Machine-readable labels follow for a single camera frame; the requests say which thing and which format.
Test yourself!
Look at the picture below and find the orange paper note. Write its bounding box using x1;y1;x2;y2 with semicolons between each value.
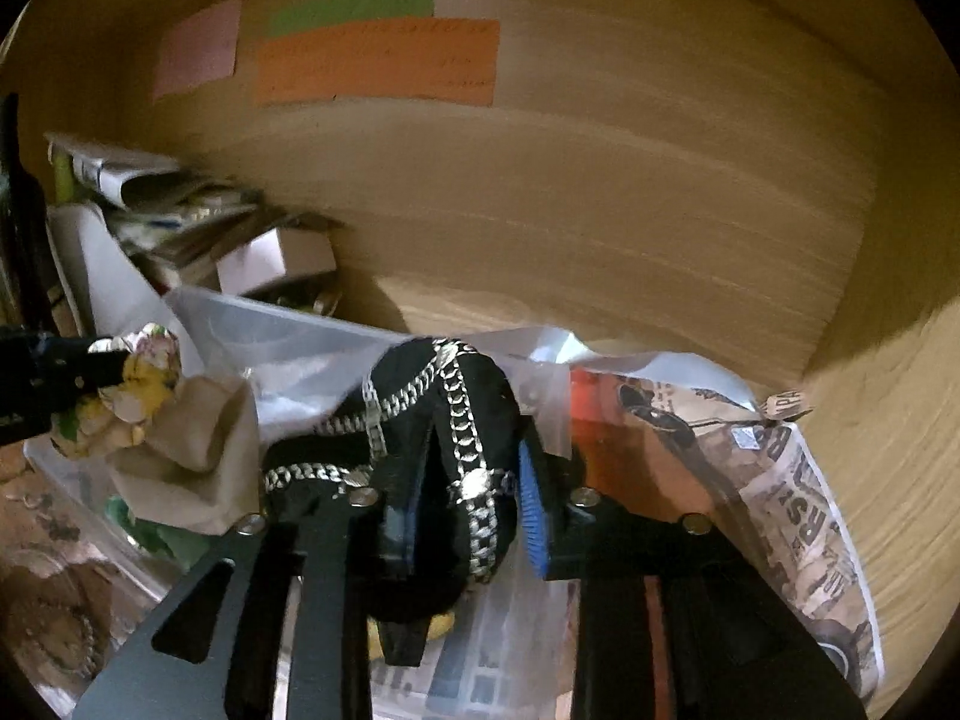
254;16;501;106

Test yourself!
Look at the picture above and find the dark glass bottle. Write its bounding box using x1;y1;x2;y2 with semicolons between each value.
2;93;57;333

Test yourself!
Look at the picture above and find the beige cloth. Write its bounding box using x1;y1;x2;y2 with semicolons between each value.
107;377;260;536

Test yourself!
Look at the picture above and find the green paper note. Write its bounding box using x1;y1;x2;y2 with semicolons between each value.
267;0;436;37

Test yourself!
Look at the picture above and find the clear plastic storage bin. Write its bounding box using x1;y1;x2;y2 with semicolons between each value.
26;288;755;718

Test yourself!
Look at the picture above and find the pink paper note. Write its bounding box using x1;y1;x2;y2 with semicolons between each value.
153;0;242;101

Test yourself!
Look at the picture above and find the black cloth with silver chain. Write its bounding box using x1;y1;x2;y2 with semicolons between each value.
262;337;526;667

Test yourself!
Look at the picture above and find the newspaper sheet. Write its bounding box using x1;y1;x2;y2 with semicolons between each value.
569;369;885;700

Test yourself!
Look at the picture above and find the small white cardboard box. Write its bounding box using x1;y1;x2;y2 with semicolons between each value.
217;227;337;296

